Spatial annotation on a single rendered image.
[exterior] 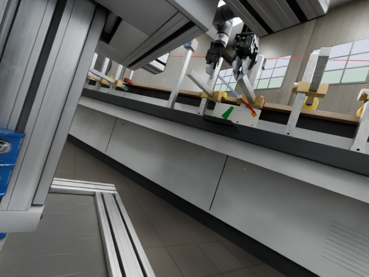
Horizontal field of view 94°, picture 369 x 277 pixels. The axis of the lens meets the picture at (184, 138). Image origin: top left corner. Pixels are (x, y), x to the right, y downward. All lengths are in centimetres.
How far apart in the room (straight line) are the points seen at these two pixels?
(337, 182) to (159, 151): 115
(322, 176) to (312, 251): 43
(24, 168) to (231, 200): 109
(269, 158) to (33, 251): 91
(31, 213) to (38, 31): 25
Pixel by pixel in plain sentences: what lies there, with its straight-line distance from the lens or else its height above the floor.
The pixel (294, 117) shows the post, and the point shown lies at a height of 79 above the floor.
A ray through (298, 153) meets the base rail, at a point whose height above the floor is 63.
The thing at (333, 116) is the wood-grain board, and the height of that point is 88.
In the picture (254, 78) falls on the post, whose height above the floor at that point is 97.
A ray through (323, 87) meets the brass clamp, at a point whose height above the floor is 95.
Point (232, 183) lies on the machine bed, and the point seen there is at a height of 35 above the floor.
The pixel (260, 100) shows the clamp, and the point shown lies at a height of 85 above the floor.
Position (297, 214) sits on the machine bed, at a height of 34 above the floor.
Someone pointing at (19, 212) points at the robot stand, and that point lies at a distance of 36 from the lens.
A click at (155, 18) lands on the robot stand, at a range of 29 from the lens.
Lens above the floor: 54
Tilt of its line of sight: level
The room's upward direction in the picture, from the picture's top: 18 degrees clockwise
